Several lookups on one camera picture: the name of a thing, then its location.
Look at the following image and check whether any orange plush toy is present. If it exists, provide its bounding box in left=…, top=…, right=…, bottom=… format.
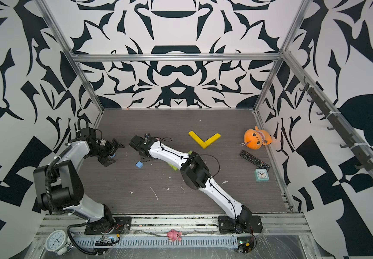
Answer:
left=241, top=126, right=273, bottom=150

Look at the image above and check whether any pink pig toy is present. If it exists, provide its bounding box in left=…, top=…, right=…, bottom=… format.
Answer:
left=167, top=229, right=182, bottom=242

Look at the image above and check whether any yellow block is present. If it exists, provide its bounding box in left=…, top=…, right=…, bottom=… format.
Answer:
left=188, top=131, right=207, bottom=149
left=204, top=133, right=221, bottom=146

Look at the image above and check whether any black remote control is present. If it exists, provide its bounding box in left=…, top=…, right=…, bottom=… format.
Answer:
left=239, top=150, right=271, bottom=171

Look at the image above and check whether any white cable duct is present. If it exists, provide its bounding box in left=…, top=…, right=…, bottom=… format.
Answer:
left=75, top=236, right=238, bottom=249

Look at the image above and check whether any black hook rail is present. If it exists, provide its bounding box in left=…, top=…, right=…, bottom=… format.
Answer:
left=301, top=82, right=373, bottom=172

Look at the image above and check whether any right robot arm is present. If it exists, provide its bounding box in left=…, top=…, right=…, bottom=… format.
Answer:
left=130, top=134, right=252, bottom=233

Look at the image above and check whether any circuit board right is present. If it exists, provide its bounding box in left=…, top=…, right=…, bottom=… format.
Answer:
left=237, top=236, right=256, bottom=254

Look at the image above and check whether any small light blue cube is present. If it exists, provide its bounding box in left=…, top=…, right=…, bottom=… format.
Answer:
left=136, top=161, right=143, bottom=168

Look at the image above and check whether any teal square clock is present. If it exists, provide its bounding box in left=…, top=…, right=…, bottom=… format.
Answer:
left=255, top=169, right=270, bottom=182

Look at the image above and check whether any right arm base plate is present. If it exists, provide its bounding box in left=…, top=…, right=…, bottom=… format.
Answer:
left=217, top=216, right=263, bottom=234

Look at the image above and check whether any white alarm clock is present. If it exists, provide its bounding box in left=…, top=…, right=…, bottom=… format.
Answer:
left=45, top=230, right=73, bottom=256

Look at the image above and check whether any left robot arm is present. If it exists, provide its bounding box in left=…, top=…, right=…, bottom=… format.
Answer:
left=33, top=126, right=125, bottom=256

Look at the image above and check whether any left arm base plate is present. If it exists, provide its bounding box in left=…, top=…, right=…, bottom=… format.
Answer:
left=84, top=216, right=132, bottom=235

